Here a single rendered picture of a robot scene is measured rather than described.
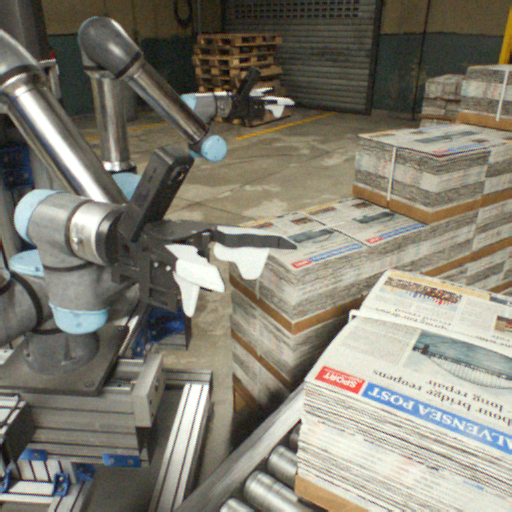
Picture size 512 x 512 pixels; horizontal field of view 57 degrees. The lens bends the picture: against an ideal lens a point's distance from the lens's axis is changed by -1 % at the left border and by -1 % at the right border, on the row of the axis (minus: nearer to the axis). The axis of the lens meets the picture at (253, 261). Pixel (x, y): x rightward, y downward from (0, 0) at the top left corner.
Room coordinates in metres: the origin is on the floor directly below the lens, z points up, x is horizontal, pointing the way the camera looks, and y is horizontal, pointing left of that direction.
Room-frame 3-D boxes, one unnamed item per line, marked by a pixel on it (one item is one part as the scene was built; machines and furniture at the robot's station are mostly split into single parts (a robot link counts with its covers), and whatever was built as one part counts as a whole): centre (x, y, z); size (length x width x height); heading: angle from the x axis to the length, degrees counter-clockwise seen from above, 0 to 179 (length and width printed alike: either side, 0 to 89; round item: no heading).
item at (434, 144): (1.73, -0.61, 1.07); 0.37 x 0.29 x 0.01; 33
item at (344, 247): (1.64, -0.50, 0.42); 1.17 x 0.39 x 0.83; 123
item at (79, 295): (0.58, 0.24, 1.12); 0.11 x 0.08 x 0.11; 150
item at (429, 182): (1.72, -0.61, 0.95); 0.38 x 0.29 x 0.23; 33
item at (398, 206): (1.72, -0.61, 0.86); 0.38 x 0.29 x 0.04; 33
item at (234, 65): (8.42, 0.26, 0.65); 1.33 x 0.94 x 1.30; 146
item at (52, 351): (0.81, 0.41, 0.87); 0.15 x 0.15 x 0.10
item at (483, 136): (1.88, -0.86, 0.95); 0.38 x 0.29 x 0.23; 32
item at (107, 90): (1.43, 0.42, 1.19); 0.15 x 0.12 x 0.55; 22
